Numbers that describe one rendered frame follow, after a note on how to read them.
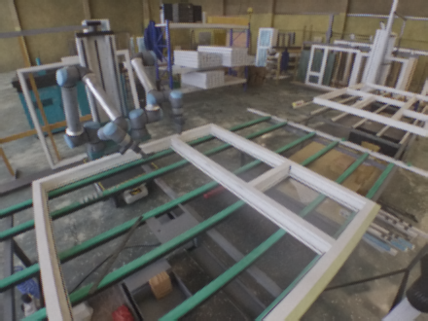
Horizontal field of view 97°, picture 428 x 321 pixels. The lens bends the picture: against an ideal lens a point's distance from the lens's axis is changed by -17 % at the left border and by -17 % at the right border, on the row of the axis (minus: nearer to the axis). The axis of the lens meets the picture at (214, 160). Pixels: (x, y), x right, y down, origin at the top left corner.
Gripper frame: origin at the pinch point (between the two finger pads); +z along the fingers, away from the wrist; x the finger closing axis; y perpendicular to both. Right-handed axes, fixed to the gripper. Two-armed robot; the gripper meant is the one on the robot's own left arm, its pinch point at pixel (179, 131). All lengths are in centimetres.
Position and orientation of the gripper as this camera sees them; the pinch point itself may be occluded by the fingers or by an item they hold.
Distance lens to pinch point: 188.8
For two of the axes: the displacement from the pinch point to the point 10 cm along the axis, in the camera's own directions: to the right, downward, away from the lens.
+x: -6.3, -4.0, 6.7
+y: 7.8, -3.2, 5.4
